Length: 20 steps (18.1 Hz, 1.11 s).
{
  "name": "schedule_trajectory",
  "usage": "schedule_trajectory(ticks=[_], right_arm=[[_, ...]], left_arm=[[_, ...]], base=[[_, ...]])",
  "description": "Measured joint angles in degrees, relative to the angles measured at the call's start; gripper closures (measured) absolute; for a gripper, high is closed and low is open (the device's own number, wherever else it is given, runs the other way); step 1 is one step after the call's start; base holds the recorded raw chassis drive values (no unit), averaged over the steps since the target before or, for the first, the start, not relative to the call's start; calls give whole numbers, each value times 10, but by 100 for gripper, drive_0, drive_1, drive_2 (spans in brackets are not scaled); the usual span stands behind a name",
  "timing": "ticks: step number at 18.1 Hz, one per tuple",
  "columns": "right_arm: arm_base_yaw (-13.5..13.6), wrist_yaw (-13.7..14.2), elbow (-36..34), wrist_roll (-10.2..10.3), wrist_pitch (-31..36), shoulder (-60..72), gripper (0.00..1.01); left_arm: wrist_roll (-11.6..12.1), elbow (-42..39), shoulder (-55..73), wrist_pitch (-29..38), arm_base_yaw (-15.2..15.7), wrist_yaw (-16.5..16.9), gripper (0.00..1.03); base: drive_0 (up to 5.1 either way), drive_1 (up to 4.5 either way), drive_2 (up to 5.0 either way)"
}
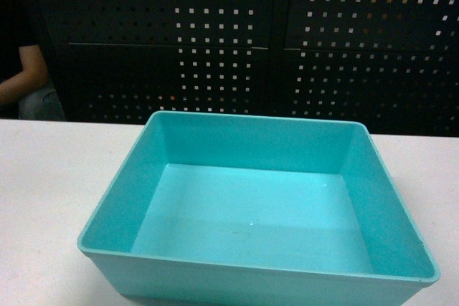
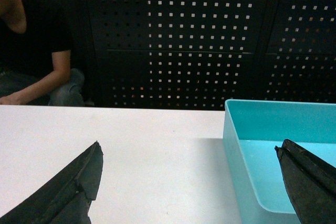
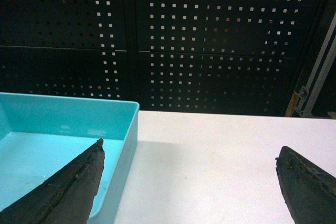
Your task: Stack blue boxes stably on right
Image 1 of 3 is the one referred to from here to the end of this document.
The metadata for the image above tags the black perforated panel left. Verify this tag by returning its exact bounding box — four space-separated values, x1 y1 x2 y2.
36 0 273 124

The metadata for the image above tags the black perforated panel right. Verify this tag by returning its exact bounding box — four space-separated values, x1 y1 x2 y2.
277 0 458 137

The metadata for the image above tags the teal plastic box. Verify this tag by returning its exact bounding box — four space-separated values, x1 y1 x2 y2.
77 111 440 305

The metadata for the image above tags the black perforated panel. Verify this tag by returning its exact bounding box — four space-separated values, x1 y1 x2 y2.
36 0 273 124
277 0 458 137

